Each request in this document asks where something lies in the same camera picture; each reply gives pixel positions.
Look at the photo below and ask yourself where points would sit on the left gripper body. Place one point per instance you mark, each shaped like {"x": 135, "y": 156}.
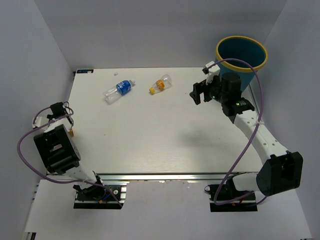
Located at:
{"x": 49, "y": 116}

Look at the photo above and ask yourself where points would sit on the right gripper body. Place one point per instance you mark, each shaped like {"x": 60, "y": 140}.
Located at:
{"x": 214, "y": 86}

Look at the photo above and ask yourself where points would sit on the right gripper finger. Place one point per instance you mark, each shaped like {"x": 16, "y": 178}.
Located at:
{"x": 196, "y": 99}
{"x": 196, "y": 91}

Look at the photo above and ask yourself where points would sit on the orange bottle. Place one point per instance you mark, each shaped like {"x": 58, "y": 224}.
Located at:
{"x": 71, "y": 132}

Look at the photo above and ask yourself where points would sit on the yellow cap clear bottle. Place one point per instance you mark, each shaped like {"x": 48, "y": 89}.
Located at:
{"x": 161, "y": 84}

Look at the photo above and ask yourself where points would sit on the blue label clear bottle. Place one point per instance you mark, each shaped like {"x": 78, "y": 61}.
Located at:
{"x": 119, "y": 90}

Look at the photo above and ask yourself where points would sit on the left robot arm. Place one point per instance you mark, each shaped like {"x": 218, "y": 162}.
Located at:
{"x": 59, "y": 153}

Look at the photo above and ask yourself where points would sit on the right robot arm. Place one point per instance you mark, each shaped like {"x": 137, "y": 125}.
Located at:
{"x": 281, "y": 169}

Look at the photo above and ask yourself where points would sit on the blue table label sticker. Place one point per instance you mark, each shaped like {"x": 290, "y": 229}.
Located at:
{"x": 84, "y": 71}

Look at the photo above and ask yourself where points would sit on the aluminium table front rail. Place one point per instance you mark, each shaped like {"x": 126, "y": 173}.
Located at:
{"x": 162, "y": 177}

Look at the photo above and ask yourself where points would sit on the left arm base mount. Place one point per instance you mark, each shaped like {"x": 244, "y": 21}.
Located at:
{"x": 98, "y": 198}

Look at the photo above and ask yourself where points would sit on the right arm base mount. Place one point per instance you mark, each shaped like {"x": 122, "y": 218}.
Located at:
{"x": 235, "y": 194}

